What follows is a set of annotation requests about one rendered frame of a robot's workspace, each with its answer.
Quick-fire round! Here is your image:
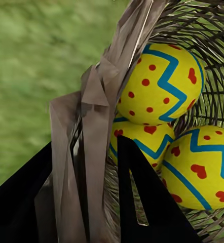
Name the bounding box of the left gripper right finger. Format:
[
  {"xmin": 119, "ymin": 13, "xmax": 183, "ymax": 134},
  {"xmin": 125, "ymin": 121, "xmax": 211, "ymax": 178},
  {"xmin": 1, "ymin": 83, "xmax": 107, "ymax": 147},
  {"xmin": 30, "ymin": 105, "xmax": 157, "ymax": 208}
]
[{"xmin": 117, "ymin": 135, "xmax": 203, "ymax": 243}]

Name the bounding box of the wicker basket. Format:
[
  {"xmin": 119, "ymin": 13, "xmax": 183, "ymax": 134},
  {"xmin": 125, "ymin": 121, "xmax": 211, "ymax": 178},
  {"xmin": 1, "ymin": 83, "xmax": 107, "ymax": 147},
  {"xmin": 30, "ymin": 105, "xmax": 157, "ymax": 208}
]
[{"xmin": 34, "ymin": 0, "xmax": 224, "ymax": 243}]

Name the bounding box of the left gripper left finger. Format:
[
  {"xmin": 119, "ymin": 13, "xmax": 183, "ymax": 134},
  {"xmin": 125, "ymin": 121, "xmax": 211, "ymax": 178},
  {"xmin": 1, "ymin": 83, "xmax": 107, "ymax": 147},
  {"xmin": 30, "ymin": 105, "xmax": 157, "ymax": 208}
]
[{"xmin": 0, "ymin": 142, "xmax": 52, "ymax": 243}]

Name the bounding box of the easter egg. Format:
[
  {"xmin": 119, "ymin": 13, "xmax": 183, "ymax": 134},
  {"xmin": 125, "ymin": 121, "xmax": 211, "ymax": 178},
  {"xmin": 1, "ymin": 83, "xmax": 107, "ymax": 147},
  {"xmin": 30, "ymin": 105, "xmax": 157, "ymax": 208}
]
[
  {"xmin": 116, "ymin": 43, "xmax": 206, "ymax": 127},
  {"xmin": 109, "ymin": 112, "xmax": 176, "ymax": 174},
  {"xmin": 159, "ymin": 124, "xmax": 224, "ymax": 211}
]

